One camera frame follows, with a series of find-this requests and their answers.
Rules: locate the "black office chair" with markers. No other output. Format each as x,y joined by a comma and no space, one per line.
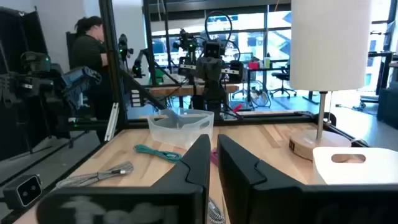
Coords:
281,76

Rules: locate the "dark sofa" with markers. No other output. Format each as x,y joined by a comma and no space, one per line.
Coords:
388,109

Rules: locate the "white plastic bin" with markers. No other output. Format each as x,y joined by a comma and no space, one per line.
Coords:
382,171

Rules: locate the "black background robot arm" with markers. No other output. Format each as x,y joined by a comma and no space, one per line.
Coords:
234,71
123,46
37,81
186,43

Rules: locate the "black table-level camera box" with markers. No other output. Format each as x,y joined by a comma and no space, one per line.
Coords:
25,191

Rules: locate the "white shade wooden base lamp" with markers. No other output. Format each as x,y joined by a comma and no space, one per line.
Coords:
329,46

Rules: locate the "white aluminium bar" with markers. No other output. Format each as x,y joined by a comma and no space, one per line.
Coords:
112,121

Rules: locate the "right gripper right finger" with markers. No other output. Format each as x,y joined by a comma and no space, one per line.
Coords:
248,193

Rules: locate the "clear plastic bin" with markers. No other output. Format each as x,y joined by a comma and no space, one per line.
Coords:
174,133

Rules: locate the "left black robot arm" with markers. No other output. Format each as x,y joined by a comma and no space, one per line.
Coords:
214,93

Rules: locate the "wooden background table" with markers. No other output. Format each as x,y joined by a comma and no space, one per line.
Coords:
174,90

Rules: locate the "red box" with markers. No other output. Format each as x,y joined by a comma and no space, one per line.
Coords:
253,65

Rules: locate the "person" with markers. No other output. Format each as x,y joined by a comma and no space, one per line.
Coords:
87,53

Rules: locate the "black curtain panel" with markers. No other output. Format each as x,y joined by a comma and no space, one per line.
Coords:
15,31

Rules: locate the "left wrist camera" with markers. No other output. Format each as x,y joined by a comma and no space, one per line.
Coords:
213,49

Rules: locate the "black background desk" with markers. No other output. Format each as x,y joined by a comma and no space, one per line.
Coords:
381,54

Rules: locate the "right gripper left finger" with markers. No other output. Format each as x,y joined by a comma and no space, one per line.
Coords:
174,199

